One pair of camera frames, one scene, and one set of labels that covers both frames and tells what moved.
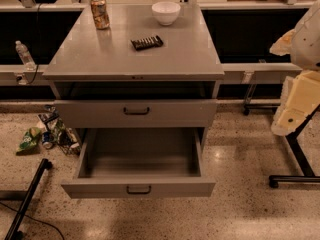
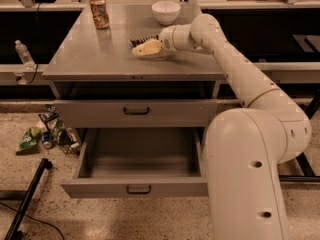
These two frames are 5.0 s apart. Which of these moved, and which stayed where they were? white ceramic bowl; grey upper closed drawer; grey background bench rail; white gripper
Moved: white gripper
Stayed: grey background bench rail; white ceramic bowl; grey upper closed drawer
